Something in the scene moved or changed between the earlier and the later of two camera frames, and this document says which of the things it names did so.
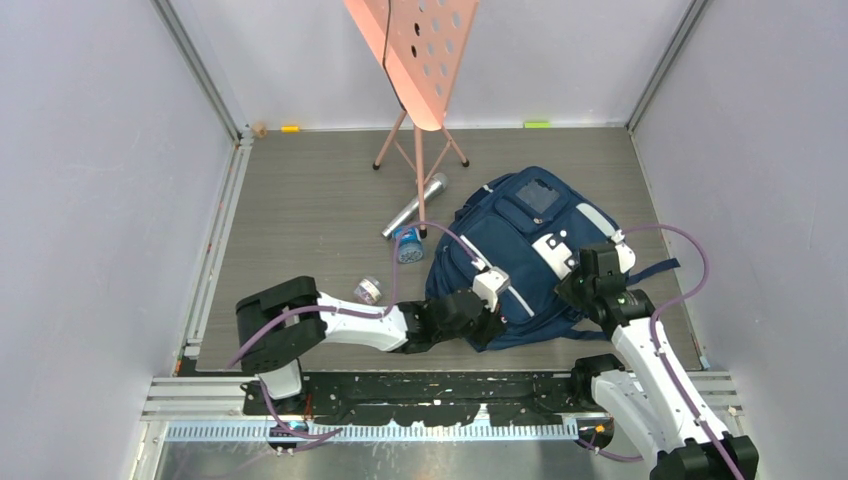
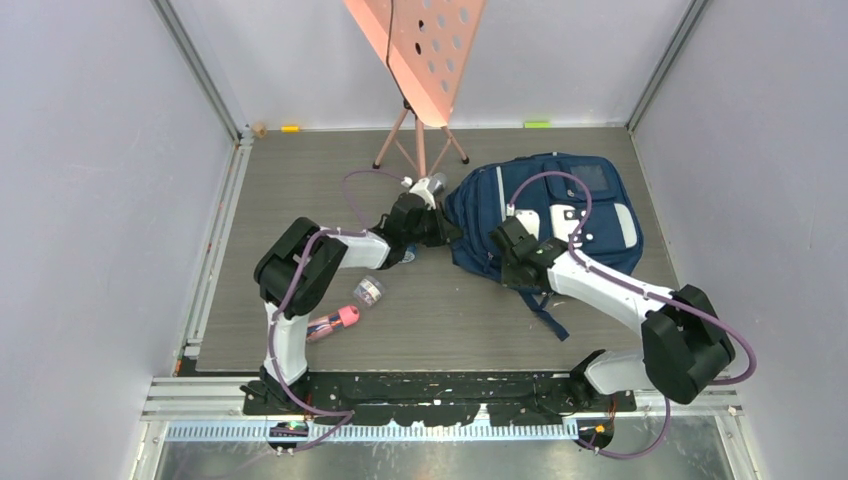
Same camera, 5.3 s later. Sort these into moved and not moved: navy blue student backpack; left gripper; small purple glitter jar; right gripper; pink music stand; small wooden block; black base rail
Moved: right gripper; left gripper; navy blue student backpack
Not moved: black base rail; small purple glitter jar; small wooden block; pink music stand
